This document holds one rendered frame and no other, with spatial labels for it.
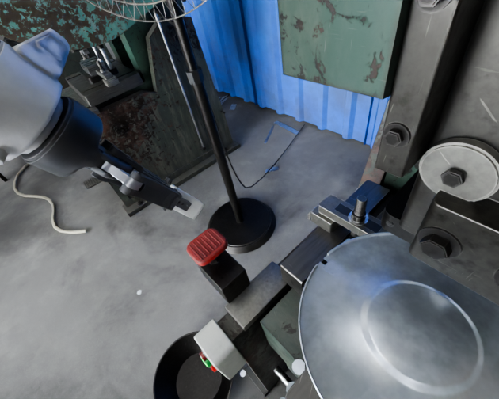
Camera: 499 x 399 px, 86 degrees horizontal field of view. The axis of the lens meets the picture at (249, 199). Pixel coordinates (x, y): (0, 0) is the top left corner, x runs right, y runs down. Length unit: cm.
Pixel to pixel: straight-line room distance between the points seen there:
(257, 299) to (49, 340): 125
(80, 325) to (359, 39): 154
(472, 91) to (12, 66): 33
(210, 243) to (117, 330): 101
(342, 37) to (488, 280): 23
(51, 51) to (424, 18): 30
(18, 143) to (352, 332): 40
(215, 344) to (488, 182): 48
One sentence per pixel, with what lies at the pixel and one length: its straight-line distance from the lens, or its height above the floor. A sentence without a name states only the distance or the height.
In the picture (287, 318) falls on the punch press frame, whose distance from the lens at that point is 55.
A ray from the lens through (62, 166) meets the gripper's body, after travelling 31.
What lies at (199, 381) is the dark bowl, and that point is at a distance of 124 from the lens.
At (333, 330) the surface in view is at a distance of 40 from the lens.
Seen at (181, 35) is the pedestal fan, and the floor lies 96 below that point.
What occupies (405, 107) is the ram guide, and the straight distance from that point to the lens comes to 23.
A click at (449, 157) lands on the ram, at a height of 101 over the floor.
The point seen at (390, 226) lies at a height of 87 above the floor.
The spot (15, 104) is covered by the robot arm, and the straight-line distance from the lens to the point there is 28.
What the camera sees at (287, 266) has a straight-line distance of 52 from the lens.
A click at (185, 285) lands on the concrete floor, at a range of 140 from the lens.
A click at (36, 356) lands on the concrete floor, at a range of 167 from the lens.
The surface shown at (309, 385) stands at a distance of 39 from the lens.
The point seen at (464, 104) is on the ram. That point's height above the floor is 105.
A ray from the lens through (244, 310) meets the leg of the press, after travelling 57.
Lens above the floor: 116
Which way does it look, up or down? 46 degrees down
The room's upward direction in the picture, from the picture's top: 14 degrees counter-clockwise
